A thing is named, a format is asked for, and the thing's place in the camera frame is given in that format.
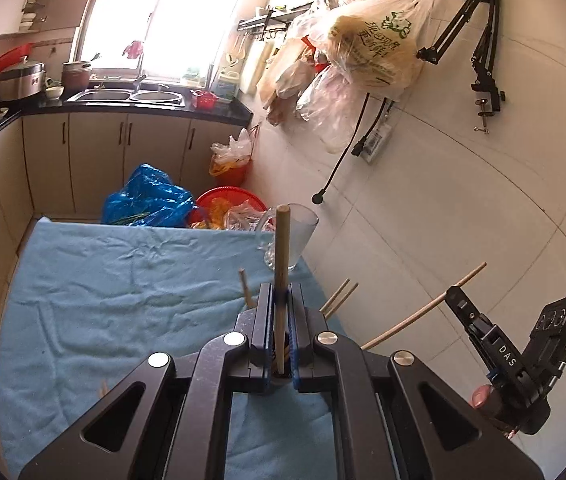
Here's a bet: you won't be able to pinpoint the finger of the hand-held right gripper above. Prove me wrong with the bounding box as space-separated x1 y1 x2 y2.
444 285 490 335

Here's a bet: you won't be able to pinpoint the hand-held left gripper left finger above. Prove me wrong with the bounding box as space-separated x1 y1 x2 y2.
18 283 276 480

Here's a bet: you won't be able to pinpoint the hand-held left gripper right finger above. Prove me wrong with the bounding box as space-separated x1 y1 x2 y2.
289 283 547 480

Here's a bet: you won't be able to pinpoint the long wooden chopstick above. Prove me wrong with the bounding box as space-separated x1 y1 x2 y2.
273 205 292 378
361 261 488 352

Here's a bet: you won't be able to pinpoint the person's right hand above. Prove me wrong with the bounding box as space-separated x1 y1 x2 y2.
470 384 494 411

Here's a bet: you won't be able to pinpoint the clear glass cup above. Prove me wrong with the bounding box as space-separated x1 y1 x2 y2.
262 204 320 272

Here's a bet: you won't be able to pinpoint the large red basin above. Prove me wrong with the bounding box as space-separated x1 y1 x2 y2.
190 186 270 232

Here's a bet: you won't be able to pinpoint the blue table cloth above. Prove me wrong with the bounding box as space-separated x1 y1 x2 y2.
0 217 348 480

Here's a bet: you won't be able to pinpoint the red waste bin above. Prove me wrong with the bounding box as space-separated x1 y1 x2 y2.
209 129 254 187

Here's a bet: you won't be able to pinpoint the blue plastic bag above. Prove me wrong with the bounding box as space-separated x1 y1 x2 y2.
101 163 197 228

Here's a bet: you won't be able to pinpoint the white badge card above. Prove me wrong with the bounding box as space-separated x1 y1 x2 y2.
362 102 396 165

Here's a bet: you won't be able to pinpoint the black kitchen countertop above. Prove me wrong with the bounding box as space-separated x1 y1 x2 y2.
0 95 254 166

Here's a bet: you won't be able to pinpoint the red plastic basket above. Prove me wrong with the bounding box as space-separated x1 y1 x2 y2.
191 88 218 110

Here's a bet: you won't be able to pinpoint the beige base cabinets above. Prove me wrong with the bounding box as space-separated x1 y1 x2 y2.
0 112 251 376

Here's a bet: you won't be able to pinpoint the white detergent bottle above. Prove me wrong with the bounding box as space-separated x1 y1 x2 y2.
212 66 240 102

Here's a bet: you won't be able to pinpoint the cluster of clear plastic bags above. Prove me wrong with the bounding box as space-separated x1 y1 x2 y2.
255 0 364 155

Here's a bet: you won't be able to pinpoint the white cutting board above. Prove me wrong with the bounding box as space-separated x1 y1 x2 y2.
239 42 266 95

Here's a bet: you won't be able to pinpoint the large printed plastic bag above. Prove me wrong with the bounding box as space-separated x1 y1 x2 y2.
328 0 438 97

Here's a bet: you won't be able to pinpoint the steel faucet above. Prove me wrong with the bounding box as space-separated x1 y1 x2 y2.
130 42 148 92

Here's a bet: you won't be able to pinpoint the steel double sink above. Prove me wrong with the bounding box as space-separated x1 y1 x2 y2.
69 87 187 109

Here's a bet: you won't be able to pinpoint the brown cooking pot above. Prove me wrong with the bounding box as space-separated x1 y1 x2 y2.
61 59 94 93

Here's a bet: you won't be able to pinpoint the kitchen window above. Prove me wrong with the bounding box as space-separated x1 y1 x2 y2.
80 0 258 83

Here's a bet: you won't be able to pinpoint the steel rice cooker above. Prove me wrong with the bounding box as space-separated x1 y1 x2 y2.
0 60 47 104

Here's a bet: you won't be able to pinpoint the small red basin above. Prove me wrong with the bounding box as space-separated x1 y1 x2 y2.
0 43 32 73

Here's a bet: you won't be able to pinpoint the black cable with plug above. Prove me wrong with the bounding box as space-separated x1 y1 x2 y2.
312 91 371 205

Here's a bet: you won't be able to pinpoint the black wall shelf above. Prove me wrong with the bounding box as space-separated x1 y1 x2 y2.
237 2 316 42

